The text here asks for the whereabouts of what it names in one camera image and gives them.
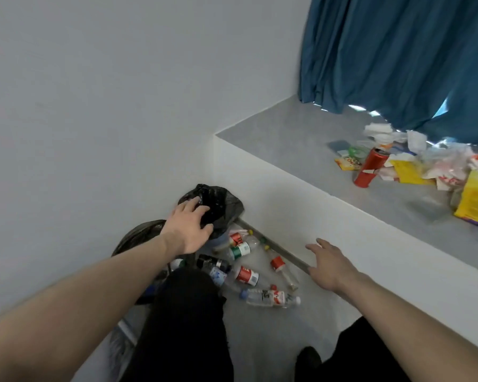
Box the pile of plastic bottles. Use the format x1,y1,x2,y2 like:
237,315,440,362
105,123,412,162
169,229,302,309

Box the bin with dark liner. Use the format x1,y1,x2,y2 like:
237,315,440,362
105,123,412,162
111,219,173,307

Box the large yellow packet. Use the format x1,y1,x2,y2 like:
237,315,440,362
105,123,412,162
454,169,478,232

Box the person's leg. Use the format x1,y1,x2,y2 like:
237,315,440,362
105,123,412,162
121,266,235,382
319,316,412,382

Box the flat white tissues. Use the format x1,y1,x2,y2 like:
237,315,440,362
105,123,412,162
363,123,408,146

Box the person's right forearm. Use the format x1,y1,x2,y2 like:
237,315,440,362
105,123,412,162
336,274,478,382

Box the person's left forearm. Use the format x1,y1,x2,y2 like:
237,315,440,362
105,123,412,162
0,234,184,382

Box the black shoe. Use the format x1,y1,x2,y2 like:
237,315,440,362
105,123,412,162
294,346,323,382

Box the person's left leg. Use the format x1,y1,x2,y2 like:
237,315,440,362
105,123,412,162
121,266,235,382

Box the white plastic bag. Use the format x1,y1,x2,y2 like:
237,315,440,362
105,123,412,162
109,320,139,371

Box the yellow paper wrapper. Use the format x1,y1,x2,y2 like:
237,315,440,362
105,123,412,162
388,159,436,186

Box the small yellow snack packet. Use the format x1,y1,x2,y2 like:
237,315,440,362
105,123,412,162
334,156,362,172

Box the clear plastic bag red print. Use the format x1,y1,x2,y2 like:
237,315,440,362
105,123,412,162
420,142,475,192

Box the person's right hand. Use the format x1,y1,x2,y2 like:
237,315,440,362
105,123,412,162
305,238,361,293

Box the blue curtain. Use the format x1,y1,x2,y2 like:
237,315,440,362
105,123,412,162
297,0,478,147

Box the black plastic trash bag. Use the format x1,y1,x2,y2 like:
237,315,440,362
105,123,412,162
178,184,245,239

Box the person's right leg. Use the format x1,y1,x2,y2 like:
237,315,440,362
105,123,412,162
319,316,412,382

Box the person's left hand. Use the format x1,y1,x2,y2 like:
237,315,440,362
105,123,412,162
159,197,215,256

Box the crumpled white tissue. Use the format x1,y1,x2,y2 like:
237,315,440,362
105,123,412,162
406,130,428,154

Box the red drink can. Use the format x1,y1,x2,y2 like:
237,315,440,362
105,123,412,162
353,147,390,189

